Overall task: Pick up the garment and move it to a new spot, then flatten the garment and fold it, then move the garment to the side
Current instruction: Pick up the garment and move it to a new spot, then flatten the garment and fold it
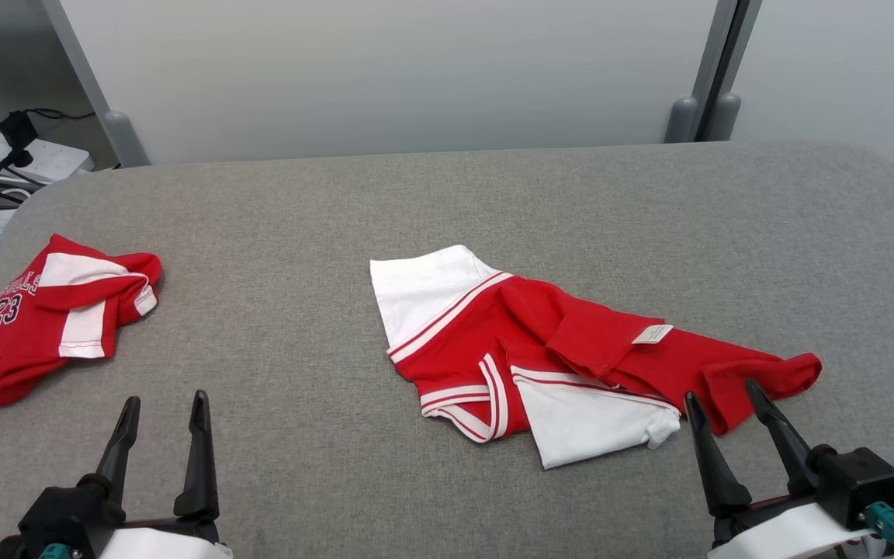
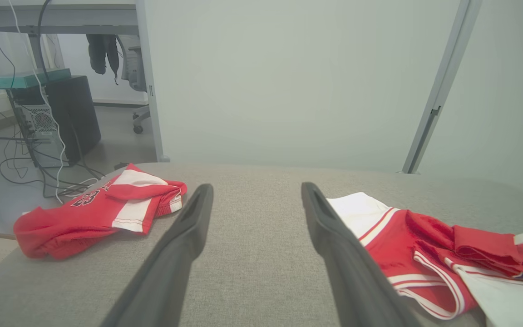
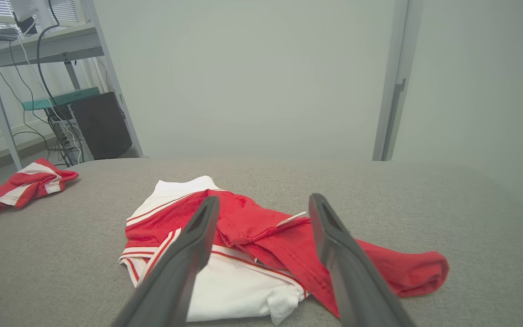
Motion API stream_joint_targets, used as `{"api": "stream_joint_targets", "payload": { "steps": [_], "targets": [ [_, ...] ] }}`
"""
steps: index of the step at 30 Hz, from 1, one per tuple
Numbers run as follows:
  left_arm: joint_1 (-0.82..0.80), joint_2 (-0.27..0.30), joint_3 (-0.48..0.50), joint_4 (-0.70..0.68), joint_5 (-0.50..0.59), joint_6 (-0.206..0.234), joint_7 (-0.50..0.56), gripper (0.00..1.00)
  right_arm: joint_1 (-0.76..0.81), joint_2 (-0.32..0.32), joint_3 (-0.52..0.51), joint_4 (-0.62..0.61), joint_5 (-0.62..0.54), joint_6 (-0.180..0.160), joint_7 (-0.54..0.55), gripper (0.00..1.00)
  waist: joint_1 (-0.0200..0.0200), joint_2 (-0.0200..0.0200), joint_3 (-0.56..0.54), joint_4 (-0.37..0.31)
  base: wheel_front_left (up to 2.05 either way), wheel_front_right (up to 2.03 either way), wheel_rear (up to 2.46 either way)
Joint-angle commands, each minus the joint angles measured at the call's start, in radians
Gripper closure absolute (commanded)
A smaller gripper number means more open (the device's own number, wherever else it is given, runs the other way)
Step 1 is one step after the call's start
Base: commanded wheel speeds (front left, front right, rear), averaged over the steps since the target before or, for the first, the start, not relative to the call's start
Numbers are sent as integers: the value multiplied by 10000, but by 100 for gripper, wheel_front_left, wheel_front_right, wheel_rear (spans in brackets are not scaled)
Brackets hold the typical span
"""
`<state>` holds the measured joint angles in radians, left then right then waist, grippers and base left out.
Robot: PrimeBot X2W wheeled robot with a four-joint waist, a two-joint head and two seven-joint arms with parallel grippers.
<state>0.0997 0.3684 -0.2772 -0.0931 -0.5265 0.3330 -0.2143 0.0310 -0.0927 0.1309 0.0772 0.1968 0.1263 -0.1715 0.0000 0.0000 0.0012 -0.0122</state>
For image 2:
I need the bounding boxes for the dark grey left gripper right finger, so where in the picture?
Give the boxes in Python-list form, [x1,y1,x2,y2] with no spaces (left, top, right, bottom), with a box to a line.
[301,182,422,327]

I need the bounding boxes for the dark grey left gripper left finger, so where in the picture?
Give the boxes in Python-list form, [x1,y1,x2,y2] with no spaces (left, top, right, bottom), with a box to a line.
[100,183,214,327]

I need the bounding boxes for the red white basketball jersey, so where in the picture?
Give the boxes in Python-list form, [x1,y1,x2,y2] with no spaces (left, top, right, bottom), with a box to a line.
[326,192,523,327]

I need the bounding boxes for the red white basketball shorts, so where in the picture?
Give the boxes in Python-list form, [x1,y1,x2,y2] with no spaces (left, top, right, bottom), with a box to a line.
[13,163,188,260]

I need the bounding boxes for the black hanging garment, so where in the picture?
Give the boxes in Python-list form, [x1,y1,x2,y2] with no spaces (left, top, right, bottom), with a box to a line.
[86,35,120,85]

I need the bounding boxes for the grey fabric sofa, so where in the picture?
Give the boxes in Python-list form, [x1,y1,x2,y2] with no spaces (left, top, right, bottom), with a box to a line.
[0,162,523,327]

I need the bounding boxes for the black computer tower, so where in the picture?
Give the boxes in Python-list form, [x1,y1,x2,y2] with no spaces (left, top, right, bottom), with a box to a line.
[11,75,102,168]

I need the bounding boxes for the grey office chair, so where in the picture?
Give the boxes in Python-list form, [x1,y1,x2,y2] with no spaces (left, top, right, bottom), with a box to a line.
[121,35,151,134]

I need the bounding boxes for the white partition panel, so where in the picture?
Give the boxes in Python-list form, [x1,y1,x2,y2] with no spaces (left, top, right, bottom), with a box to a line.
[143,0,463,173]
[418,0,523,196]

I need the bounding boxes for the teal flat box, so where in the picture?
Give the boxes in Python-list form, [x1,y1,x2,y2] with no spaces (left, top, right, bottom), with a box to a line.
[0,68,72,90]

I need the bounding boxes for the grey office desk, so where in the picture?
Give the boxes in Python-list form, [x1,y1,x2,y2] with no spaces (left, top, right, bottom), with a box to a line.
[0,0,139,71]

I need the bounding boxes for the white cable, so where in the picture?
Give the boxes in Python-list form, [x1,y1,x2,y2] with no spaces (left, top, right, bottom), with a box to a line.
[7,0,99,203]

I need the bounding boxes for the grey partition post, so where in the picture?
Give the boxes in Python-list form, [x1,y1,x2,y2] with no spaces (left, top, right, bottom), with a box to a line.
[135,0,170,163]
[401,0,483,174]

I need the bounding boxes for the thick black cable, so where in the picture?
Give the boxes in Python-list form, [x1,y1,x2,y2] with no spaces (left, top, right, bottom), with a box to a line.
[37,0,53,82]

